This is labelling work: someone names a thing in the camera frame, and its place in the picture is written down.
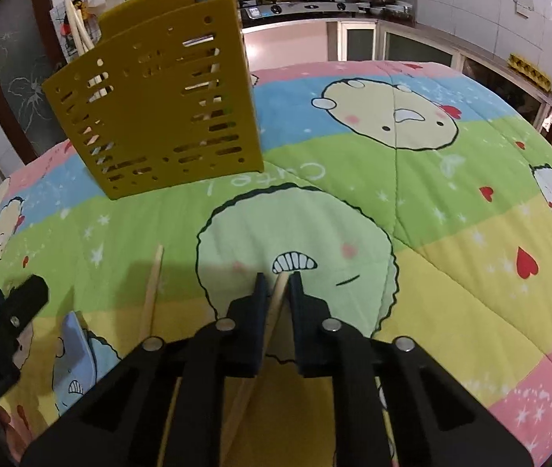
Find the chopstick in holder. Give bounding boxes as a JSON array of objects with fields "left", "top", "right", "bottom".
[{"left": 64, "top": 0, "right": 86, "bottom": 56}]

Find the dark wooden glass door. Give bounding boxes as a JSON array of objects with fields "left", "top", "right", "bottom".
[{"left": 0, "top": 0, "right": 66, "bottom": 163}]

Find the wall power socket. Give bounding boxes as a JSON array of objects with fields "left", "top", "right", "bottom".
[{"left": 513, "top": 0, "right": 534, "bottom": 19}]

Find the yellow perforated utensil holder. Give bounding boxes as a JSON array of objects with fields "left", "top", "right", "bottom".
[{"left": 43, "top": 0, "right": 263, "bottom": 199}]

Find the yellow egg tray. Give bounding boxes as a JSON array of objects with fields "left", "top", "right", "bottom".
[{"left": 507, "top": 54, "right": 552, "bottom": 93}]

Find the gas stove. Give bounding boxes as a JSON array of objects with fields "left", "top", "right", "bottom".
[{"left": 240, "top": 2, "right": 365, "bottom": 28}]

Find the colourful cartoon quilt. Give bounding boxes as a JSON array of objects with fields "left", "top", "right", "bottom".
[{"left": 0, "top": 61, "right": 552, "bottom": 466}]

